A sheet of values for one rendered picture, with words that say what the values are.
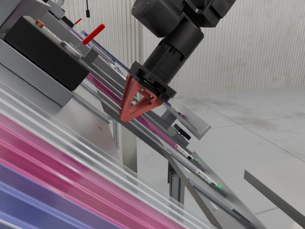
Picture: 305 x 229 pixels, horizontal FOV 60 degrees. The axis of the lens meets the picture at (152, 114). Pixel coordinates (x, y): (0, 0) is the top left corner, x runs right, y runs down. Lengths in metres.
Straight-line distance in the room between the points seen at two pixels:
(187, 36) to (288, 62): 4.45
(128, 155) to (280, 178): 0.55
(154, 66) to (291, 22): 4.38
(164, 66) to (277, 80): 4.41
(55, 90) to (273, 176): 0.85
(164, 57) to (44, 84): 0.23
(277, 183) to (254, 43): 3.51
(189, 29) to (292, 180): 0.70
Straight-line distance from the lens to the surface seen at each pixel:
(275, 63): 4.69
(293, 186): 0.99
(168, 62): 0.45
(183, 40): 0.46
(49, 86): 0.27
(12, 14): 0.29
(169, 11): 0.43
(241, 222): 0.55
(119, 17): 3.38
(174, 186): 0.87
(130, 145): 1.04
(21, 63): 0.27
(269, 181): 0.98
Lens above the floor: 1.11
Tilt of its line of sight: 20 degrees down
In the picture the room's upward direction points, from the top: straight up
